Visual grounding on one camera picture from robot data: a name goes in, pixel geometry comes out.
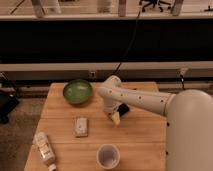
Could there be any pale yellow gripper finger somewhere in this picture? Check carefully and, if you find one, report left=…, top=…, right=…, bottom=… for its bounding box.
left=111, top=112, right=120, bottom=125

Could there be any black eraser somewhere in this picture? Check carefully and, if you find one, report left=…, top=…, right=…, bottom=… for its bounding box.
left=117, top=104, right=130, bottom=117

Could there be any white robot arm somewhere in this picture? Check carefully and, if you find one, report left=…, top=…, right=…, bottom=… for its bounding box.
left=97, top=75, right=213, bottom=171

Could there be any clear plastic cup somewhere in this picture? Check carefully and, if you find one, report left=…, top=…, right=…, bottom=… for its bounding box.
left=96, top=144, right=120, bottom=170

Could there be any green bowl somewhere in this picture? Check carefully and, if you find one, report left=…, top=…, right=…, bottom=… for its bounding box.
left=63, top=79, right=93, bottom=105

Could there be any white plastic bottle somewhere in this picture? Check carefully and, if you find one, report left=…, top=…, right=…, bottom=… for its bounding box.
left=34, top=132, right=57, bottom=171

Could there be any dark object at left edge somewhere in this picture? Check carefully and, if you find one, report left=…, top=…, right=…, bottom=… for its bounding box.
left=0, top=72, right=20, bottom=124

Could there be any black office chair base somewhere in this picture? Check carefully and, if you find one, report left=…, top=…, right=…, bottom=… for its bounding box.
left=139, top=0, right=171, bottom=13

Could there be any white wall outlet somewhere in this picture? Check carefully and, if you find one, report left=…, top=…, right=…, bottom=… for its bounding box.
left=89, top=71, right=96, bottom=79

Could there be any black hanging cable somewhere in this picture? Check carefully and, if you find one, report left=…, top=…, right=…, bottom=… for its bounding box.
left=110, top=0, right=145, bottom=78

